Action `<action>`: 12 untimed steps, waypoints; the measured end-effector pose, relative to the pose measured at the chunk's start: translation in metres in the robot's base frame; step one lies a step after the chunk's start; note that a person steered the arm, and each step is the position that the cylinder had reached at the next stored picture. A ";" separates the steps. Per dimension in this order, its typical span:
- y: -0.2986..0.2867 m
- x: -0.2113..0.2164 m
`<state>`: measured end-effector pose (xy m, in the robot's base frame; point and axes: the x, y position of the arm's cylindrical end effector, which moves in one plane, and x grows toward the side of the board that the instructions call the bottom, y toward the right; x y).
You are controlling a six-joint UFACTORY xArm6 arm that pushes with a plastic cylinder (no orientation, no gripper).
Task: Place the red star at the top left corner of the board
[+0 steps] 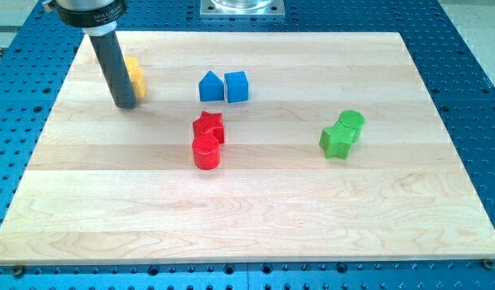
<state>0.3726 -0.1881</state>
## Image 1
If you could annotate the blue perforated table plate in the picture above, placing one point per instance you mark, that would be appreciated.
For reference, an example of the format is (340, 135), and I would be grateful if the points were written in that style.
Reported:
(35, 64)

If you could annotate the yellow block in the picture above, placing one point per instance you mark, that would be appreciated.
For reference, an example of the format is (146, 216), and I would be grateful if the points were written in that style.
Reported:
(136, 75)

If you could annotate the red star block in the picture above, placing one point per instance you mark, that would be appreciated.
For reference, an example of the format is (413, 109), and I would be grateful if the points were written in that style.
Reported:
(209, 123)

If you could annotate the wooden board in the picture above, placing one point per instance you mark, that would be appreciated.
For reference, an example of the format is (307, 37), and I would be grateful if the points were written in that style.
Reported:
(112, 186)

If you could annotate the green star block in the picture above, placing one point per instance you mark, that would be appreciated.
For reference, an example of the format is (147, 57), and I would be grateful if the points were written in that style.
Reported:
(337, 140)

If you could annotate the blue cube block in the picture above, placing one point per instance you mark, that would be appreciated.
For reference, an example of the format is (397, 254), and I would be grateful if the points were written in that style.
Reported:
(237, 86)

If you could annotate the red cylinder block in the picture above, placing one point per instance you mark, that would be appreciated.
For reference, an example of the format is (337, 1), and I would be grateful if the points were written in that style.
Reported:
(206, 152)

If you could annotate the blue pentagon block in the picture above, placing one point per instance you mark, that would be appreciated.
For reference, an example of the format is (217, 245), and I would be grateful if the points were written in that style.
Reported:
(211, 88)

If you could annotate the green cylinder block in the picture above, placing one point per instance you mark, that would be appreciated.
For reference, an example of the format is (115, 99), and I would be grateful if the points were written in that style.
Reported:
(354, 120)

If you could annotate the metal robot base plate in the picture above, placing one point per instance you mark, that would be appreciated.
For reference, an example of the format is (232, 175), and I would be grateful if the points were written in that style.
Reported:
(222, 9)

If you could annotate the robot arm flange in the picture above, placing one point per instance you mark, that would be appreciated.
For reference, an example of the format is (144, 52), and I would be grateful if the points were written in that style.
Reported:
(94, 17)

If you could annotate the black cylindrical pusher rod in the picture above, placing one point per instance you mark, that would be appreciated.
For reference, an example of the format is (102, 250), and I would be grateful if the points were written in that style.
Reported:
(112, 63)

